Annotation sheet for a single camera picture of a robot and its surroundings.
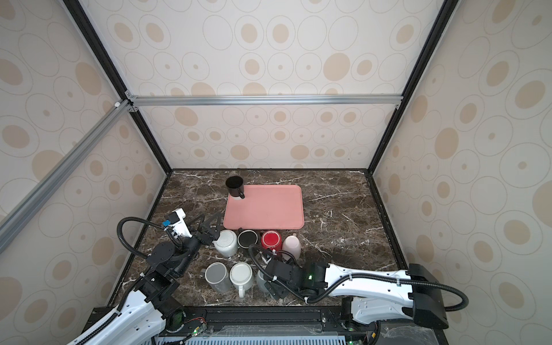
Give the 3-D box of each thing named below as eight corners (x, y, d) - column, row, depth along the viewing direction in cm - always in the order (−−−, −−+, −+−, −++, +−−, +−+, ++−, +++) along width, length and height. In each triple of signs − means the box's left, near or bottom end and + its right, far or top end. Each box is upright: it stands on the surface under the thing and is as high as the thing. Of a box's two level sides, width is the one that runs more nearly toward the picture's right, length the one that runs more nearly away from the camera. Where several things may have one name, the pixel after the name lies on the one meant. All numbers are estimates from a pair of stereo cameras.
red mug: (261, 250, 92) (260, 241, 85) (266, 238, 96) (265, 228, 89) (279, 255, 91) (279, 246, 84) (283, 243, 94) (283, 233, 88)
